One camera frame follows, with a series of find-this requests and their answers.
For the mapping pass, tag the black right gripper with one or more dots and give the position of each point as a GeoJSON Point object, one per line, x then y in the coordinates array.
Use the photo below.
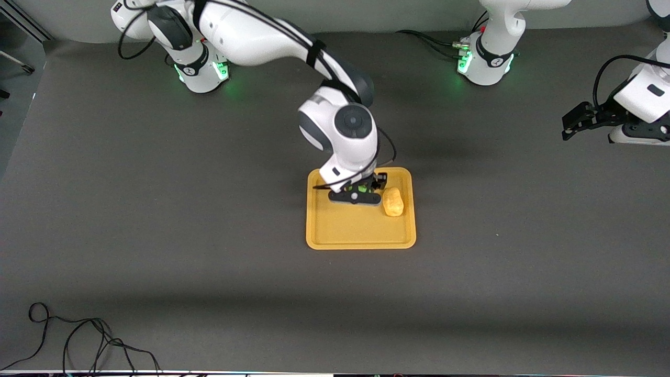
{"type": "Point", "coordinates": [375, 184]}

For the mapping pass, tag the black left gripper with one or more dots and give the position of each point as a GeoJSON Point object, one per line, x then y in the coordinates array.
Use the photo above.
{"type": "Point", "coordinates": [603, 114]}

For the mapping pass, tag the green apple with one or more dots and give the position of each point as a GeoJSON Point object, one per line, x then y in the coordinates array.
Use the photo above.
{"type": "Point", "coordinates": [362, 187]}

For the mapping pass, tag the yellow potato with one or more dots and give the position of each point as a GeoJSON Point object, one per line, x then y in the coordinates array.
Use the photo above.
{"type": "Point", "coordinates": [393, 203]}

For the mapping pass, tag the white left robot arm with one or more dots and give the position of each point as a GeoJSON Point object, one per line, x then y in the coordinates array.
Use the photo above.
{"type": "Point", "coordinates": [492, 57]}

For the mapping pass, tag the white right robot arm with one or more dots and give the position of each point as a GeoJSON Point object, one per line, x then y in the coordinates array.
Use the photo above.
{"type": "Point", "coordinates": [251, 36]}

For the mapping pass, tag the yellow rectangular plastic tray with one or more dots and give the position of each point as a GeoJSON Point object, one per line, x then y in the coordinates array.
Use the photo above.
{"type": "Point", "coordinates": [356, 228]}

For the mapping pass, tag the grey metal frame bar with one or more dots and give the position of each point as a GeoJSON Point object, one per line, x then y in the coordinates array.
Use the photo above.
{"type": "Point", "coordinates": [26, 26]}

